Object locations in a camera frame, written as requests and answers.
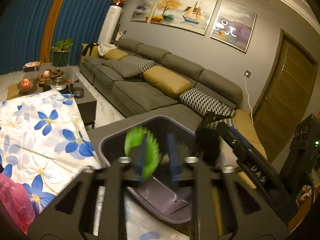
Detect green foam net sleeve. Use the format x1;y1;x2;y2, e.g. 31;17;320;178
124;126;160;180

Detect grey plastic trash bin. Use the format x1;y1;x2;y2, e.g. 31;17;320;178
99;115;195;224

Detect large mustard corner cushion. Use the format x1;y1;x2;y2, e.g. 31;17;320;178
234;109;267;158

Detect patterned cushion near bin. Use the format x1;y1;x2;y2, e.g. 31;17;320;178
179;88;235;118

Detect pink translucent plastic bag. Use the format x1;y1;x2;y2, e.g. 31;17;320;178
1;173;35;234

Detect mustard cushion near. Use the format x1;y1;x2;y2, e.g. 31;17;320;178
143;66;191;99

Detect blue floral tablecloth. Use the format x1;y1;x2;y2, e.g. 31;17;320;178
1;90;100;218

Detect wooden door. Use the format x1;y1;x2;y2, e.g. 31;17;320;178
253;30;318;161

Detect grey sectional sofa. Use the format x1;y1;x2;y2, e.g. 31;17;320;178
79;38;243;117

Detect black white patterned cushion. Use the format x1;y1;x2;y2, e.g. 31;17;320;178
121;55;155;72

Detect grey cushion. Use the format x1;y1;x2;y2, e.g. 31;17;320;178
103;60;143;78

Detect purple sky painting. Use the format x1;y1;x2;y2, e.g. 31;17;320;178
210;1;257;53

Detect sailboat tree painting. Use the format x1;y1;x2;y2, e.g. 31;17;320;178
150;0;217;35

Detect mustard cushion far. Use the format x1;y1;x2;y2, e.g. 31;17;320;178
103;49;129;60

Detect white clothes on sofa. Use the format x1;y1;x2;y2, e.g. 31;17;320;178
98;43;117;57

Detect dark coffee table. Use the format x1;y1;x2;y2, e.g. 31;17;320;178
22;62;98;131

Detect glass fruit bowl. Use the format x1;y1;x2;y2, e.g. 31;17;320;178
17;79;37;95

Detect small landscape painting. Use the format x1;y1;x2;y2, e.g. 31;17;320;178
130;0;157;23

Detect white standing air conditioner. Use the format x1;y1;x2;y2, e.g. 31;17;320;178
98;5;122;44

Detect gift box on table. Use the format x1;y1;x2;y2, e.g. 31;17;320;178
22;61;41;73

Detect orange curtain strip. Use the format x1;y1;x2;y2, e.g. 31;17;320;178
40;0;64;63

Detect green potted plant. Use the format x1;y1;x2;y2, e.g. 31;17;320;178
51;38;73;67

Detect blue curtains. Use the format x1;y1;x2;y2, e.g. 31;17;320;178
1;0;113;74

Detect white charging cable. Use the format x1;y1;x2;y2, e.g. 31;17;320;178
243;71;254;126

